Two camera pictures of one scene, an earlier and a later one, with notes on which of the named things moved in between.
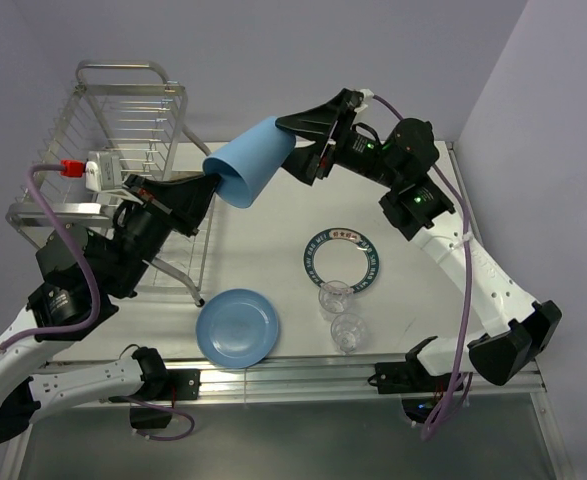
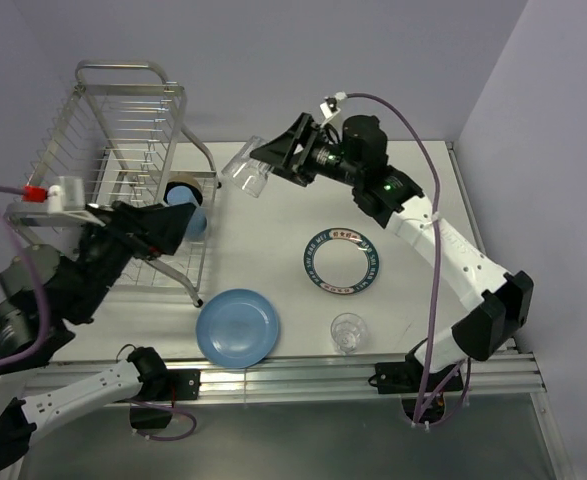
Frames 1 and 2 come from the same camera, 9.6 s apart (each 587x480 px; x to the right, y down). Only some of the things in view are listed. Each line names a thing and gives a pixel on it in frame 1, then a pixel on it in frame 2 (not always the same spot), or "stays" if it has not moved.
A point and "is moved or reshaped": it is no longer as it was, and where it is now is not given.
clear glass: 349,331 stays
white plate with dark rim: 342,254 stays
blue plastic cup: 249,161 is moved or reshaped
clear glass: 334,296 to 247,173
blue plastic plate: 237,328 stays
